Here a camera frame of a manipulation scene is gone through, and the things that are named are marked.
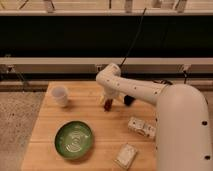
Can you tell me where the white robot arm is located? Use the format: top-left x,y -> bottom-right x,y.
96,63 -> 213,171

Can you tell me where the black rectangular block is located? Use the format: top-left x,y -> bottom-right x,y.
124,95 -> 135,106

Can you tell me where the white plastic cup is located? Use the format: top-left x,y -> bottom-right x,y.
51,86 -> 68,107

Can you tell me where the green bowl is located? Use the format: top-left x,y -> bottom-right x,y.
54,121 -> 94,160

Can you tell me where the black hanging cable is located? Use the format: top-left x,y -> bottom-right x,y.
119,7 -> 148,67

